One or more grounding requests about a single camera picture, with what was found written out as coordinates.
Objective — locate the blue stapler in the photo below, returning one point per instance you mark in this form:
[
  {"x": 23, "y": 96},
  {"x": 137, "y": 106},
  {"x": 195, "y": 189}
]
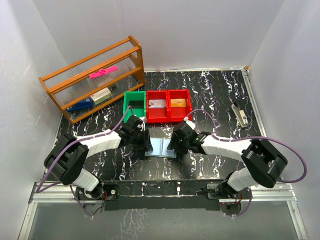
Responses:
[{"x": 85, "y": 103}]

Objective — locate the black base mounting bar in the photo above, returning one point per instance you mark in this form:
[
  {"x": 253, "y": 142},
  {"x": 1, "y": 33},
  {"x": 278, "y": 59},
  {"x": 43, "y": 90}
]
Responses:
[{"x": 164, "y": 194}]

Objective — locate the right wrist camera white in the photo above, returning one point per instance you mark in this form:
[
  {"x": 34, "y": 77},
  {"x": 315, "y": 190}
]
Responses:
[{"x": 191, "y": 124}]

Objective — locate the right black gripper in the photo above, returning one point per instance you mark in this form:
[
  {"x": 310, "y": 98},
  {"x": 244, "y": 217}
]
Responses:
[{"x": 173, "y": 145}]

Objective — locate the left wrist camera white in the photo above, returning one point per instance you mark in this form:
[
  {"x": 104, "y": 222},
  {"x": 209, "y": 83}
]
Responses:
[{"x": 142, "y": 125}]

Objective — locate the middle red plastic bin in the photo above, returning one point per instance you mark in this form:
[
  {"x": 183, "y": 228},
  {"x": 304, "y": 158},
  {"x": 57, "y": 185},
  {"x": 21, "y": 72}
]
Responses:
[{"x": 156, "y": 115}]

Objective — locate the white striped credit card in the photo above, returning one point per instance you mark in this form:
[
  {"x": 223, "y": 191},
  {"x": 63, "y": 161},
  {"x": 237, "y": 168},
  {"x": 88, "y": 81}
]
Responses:
[{"x": 157, "y": 103}]

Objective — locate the white red box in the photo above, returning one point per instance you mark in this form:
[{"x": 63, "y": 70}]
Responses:
[{"x": 101, "y": 96}]

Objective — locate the green plastic bin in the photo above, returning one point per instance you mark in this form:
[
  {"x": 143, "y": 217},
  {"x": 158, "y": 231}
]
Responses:
[{"x": 135, "y": 95}]

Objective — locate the pink plastic clip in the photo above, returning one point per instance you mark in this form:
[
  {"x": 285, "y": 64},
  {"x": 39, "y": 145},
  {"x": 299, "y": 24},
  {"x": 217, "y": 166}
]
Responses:
[{"x": 103, "y": 71}]

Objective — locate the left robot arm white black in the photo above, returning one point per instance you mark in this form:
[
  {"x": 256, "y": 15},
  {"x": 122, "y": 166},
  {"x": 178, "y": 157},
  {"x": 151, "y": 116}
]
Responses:
[{"x": 66, "y": 160}]

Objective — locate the black grey stapler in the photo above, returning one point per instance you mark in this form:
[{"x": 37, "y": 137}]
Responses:
[{"x": 240, "y": 114}]

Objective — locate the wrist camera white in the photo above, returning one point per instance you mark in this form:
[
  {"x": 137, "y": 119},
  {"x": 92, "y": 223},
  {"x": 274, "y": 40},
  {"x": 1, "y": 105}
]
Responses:
[
  {"x": 142, "y": 125},
  {"x": 191, "y": 124}
]

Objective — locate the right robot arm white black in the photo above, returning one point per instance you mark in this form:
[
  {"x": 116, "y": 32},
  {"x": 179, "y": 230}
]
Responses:
[{"x": 263, "y": 162}]

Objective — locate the right red plastic bin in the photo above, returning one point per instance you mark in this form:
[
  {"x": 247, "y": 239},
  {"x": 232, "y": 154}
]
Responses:
[{"x": 177, "y": 114}]

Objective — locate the black credit card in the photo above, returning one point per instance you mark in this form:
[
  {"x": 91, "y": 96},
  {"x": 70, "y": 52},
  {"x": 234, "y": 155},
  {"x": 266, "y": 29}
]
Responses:
[{"x": 137, "y": 104}]

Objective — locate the red plastic bin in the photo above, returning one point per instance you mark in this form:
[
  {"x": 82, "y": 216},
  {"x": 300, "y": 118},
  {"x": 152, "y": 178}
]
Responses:
[
  {"x": 156, "y": 115},
  {"x": 177, "y": 114}
]

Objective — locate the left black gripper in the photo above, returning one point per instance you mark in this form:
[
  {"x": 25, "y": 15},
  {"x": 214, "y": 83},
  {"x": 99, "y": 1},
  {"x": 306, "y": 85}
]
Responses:
[{"x": 146, "y": 145}]

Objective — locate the wooden shelf rack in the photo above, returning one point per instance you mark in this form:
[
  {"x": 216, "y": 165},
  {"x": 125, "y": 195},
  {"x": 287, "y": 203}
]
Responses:
[{"x": 71, "y": 84}]

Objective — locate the green card holder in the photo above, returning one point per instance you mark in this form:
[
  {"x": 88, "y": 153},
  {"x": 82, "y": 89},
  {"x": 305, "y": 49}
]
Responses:
[{"x": 159, "y": 146}]

